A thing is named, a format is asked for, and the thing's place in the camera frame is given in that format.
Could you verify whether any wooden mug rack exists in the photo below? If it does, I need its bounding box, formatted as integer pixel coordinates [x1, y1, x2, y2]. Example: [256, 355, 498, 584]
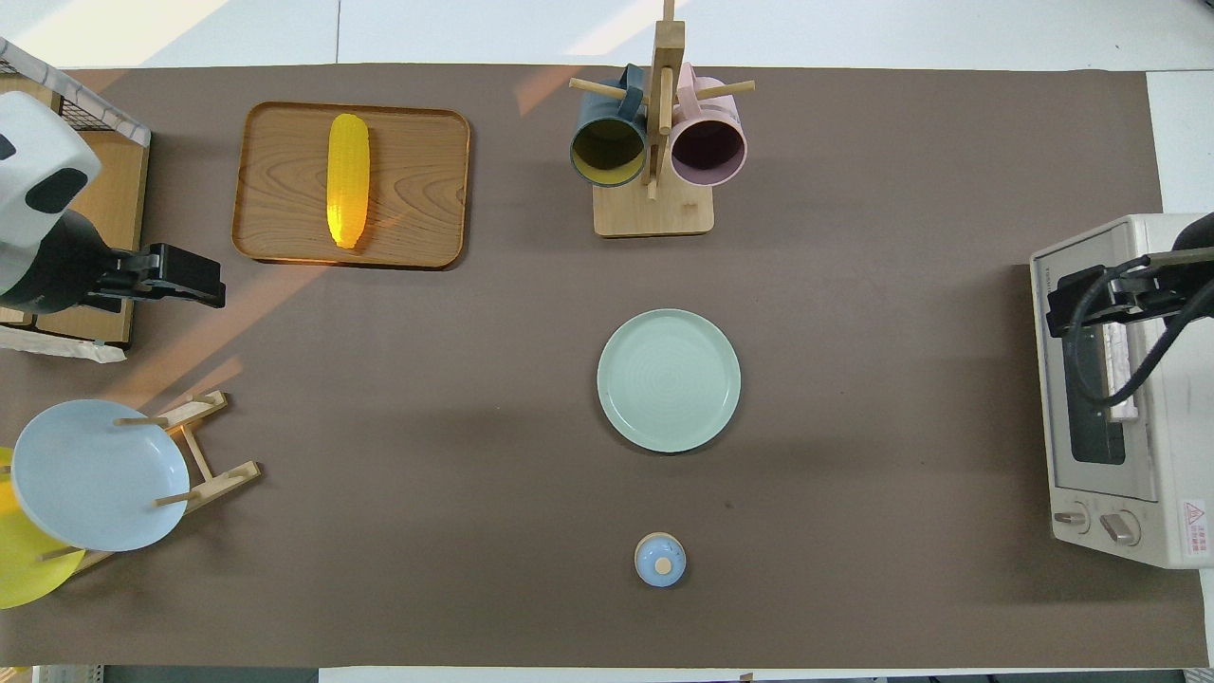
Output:
[569, 0, 757, 238]

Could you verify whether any beige toaster oven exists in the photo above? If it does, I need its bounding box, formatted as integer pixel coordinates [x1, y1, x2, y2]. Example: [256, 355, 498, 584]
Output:
[1030, 213, 1214, 570]

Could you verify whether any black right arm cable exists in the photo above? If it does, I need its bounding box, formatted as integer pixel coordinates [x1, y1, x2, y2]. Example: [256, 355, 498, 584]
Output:
[1070, 252, 1214, 409]

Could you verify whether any light blue plate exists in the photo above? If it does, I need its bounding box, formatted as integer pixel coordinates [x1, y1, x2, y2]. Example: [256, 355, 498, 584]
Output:
[11, 398, 191, 553]

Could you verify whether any wooden plate rack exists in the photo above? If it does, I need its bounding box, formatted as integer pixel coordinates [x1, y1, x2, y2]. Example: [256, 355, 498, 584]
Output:
[38, 391, 263, 580]

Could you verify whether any yellow corn cob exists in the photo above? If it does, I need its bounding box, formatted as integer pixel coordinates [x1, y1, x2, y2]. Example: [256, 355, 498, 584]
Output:
[326, 114, 372, 250]

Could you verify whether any glass oven door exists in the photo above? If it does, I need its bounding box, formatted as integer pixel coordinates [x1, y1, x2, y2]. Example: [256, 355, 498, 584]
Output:
[1034, 223, 1160, 504]

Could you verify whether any pink mug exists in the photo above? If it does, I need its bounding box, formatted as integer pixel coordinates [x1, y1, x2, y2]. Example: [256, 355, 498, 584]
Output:
[670, 63, 749, 188]

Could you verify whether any rectangular wooden tray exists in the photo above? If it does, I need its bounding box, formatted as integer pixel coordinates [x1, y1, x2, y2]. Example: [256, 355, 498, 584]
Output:
[231, 102, 472, 270]

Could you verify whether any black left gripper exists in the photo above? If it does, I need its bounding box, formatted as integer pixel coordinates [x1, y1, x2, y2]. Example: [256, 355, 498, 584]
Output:
[95, 244, 227, 316]

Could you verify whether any small blue call bell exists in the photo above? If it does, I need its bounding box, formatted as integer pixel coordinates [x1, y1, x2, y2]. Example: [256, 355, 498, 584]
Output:
[634, 532, 688, 589]

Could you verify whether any brown table mat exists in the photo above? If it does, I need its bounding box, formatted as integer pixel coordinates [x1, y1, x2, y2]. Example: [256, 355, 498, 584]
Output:
[0, 65, 1210, 668]

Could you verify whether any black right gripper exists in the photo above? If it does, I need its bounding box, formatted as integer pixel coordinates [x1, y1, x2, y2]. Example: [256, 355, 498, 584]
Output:
[1046, 256, 1186, 338]

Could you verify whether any yellow plate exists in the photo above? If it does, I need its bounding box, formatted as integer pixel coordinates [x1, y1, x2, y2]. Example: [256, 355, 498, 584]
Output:
[0, 446, 86, 610]

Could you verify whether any pale green plate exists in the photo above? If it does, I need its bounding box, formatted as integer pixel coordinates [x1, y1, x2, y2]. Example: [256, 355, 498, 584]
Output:
[597, 308, 743, 454]

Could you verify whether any dark blue mug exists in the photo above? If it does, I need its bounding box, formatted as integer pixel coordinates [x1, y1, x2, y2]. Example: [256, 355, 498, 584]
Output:
[569, 65, 650, 188]

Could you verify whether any black wire basket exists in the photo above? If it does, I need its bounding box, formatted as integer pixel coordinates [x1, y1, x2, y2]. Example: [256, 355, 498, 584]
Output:
[0, 36, 153, 363]

